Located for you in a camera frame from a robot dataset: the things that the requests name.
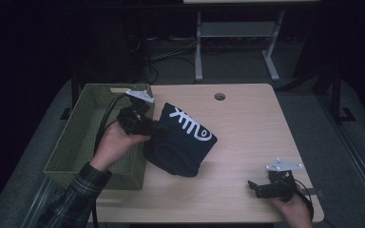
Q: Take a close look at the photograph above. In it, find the dark navy printed t-shirt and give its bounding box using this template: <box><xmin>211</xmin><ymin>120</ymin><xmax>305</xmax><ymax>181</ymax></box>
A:
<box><xmin>143</xmin><ymin>102</ymin><xmax>219</xmax><ymax>179</ymax></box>

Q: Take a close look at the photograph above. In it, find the black metal stand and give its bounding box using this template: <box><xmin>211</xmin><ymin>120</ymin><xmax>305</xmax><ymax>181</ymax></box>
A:
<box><xmin>281</xmin><ymin>63</ymin><xmax>357</xmax><ymax>125</ymax></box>

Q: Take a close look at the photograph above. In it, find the bundle of floor cables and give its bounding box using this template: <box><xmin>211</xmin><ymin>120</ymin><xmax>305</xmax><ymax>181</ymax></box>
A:
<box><xmin>127</xmin><ymin>34</ymin><xmax>198</xmax><ymax>85</ymax></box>

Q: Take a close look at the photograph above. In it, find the green woven basket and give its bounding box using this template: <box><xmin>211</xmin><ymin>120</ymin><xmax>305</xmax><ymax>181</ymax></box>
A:
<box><xmin>43</xmin><ymin>83</ymin><xmax>156</xmax><ymax>191</ymax></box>

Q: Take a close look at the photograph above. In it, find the grey tape strip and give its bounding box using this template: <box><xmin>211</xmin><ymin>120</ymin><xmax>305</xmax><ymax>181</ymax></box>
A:
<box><xmin>307</xmin><ymin>187</ymin><xmax>326</xmax><ymax>198</ymax></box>

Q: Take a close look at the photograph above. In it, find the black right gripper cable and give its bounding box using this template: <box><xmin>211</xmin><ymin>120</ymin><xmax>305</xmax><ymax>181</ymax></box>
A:
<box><xmin>293</xmin><ymin>179</ymin><xmax>315</xmax><ymax>221</ymax></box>

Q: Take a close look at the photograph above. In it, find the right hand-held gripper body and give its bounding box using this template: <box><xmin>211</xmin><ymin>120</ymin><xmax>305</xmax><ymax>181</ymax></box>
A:
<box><xmin>264</xmin><ymin>158</ymin><xmax>303</xmax><ymax>203</ymax></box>

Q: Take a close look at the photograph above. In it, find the grey metal floor rail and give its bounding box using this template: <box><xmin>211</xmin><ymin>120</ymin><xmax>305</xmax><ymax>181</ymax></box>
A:
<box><xmin>317</xmin><ymin>94</ymin><xmax>365</xmax><ymax>219</ymax></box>
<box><xmin>20</xmin><ymin>177</ymin><xmax>61</xmax><ymax>228</ymax></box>

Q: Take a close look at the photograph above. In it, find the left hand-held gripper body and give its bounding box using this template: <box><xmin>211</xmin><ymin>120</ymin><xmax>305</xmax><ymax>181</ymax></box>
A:
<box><xmin>117</xmin><ymin>89</ymin><xmax>155</xmax><ymax>136</ymax></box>

